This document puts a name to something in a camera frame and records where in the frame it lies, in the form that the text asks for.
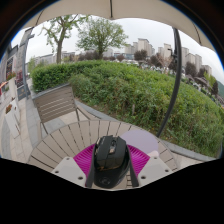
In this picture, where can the beige parasol canopy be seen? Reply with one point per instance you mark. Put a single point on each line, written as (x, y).
(100, 7)

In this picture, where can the round full-crowned tree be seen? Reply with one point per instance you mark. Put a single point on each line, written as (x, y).
(101, 33)

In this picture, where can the green hedge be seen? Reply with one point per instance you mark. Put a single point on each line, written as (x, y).
(133, 93)

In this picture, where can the dark curved parasol pole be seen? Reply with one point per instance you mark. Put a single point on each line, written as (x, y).
(176, 76)

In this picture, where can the white planter box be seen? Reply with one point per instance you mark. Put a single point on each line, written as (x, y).
(11, 120)

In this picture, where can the black gaming computer mouse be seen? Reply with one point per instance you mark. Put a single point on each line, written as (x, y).
(110, 160)

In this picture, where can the group of apartment buildings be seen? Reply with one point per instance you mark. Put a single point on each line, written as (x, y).
(144, 44)

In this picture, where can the slatted grey outdoor chair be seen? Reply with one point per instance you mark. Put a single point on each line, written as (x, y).
(55, 103)

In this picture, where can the thin-crowned leaning tree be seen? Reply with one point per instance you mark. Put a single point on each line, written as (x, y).
(59, 43)

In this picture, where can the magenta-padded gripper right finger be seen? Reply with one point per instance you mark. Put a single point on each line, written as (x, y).
(141, 160)

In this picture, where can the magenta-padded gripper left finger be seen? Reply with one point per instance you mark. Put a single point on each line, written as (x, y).
(81, 160)

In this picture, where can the tall grey sign pillar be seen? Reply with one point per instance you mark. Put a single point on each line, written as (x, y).
(22, 66)

